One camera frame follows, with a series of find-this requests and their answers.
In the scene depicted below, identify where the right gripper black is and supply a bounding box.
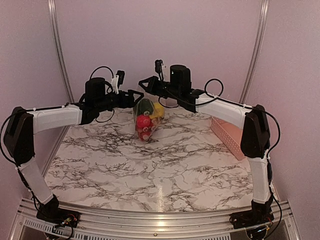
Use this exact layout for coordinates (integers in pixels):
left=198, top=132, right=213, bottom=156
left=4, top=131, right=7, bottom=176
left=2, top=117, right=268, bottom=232
left=138, top=75, right=181, bottom=100

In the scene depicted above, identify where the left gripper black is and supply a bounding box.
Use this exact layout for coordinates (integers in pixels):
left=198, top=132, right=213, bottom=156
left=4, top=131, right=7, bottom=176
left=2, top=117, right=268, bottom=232
left=95, top=89, right=144, bottom=112

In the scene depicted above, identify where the clear zip top bag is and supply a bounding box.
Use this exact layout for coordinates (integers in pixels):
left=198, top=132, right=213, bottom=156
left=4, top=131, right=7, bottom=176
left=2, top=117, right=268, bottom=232
left=133, top=86, right=165, bottom=142

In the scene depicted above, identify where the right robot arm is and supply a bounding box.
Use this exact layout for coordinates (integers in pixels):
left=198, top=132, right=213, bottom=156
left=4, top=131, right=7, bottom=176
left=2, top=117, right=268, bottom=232
left=138, top=64, right=274, bottom=224

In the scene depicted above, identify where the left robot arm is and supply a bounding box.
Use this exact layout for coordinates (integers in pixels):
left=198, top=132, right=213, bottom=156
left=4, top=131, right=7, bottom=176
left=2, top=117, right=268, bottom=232
left=1, top=76, right=144, bottom=223

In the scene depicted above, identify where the green fake pepper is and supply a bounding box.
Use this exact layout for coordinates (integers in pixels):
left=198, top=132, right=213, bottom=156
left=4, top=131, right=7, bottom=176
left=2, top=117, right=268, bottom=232
left=133, top=98, right=154, bottom=116

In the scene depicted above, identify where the red fake pepper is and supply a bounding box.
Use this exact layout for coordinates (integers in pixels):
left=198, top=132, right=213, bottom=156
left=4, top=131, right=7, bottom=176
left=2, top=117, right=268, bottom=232
left=136, top=114, right=151, bottom=128

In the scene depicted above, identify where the yellow fake pepper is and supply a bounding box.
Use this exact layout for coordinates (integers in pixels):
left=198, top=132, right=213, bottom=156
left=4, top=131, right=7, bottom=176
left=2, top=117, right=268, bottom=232
left=149, top=102, right=165, bottom=119

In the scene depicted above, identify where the pink plastic basket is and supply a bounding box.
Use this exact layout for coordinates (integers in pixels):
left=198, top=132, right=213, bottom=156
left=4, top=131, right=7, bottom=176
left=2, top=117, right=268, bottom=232
left=210, top=117, right=246, bottom=161

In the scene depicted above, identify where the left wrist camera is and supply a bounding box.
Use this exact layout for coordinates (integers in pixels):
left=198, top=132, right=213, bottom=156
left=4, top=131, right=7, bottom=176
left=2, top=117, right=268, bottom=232
left=111, top=70, right=125, bottom=94

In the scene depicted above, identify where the right aluminium frame post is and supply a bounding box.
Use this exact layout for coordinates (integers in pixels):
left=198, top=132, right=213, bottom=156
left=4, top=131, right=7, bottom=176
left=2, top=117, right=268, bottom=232
left=239, top=0, right=270, bottom=104

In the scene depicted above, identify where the aluminium frame post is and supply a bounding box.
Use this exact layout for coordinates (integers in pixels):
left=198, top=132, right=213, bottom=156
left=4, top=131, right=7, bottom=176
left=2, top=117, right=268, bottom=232
left=47, top=0, right=75, bottom=102
left=239, top=0, right=270, bottom=104

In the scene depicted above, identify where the left aluminium frame post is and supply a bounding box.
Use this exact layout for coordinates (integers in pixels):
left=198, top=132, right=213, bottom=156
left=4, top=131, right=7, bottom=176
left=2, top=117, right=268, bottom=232
left=47, top=0, right=75, bottom=102

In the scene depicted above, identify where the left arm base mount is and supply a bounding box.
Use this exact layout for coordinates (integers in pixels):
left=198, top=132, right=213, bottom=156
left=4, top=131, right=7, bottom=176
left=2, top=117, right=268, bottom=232
left=36, top=208, right=80, bottom=228

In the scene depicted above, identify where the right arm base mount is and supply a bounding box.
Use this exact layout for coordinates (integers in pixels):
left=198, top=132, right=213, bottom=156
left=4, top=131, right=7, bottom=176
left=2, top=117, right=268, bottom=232
left=229, top=210, right=275, bottom=229

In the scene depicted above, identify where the aluminium front rail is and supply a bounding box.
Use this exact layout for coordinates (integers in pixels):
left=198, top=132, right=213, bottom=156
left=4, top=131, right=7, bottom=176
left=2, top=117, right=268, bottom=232
left=7, top=198, right=301, bottom=240

